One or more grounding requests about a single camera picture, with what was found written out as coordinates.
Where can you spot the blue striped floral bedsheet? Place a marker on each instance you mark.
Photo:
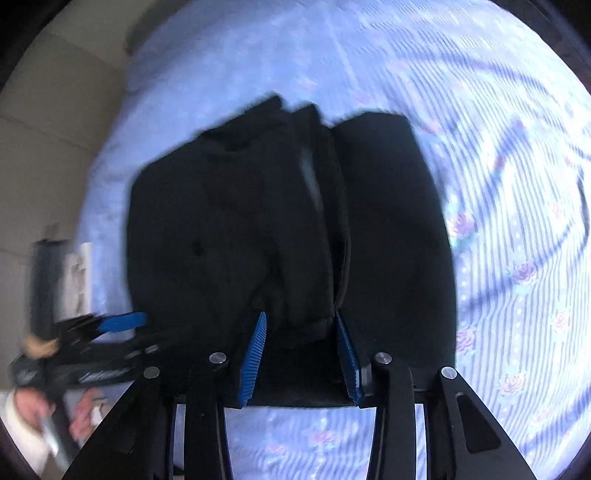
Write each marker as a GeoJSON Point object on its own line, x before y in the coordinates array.
{"type": "Point", "coordinates": [501, 120]}

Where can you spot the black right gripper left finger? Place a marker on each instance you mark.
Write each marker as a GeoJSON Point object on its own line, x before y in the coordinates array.
{"type": "Point", "coordinates": [171, 419]}

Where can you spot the left hand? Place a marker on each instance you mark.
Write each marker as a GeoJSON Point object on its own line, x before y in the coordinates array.
{"type": "Point", "coordinates": [30, 405]}

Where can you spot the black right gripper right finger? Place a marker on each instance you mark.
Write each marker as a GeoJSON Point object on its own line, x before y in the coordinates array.
{"type": "Point", "coordinates": [426, 422]}

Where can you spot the dark grey pants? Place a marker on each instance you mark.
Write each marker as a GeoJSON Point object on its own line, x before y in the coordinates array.
{"type": "Point", "coordinates": [264, 236]}

